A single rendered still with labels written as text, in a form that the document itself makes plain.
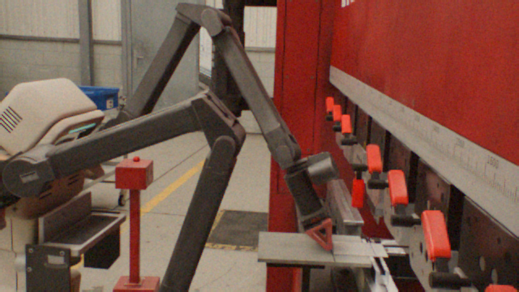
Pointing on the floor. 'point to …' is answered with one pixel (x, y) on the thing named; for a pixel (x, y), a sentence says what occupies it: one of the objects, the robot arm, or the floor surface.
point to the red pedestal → (127, 172)
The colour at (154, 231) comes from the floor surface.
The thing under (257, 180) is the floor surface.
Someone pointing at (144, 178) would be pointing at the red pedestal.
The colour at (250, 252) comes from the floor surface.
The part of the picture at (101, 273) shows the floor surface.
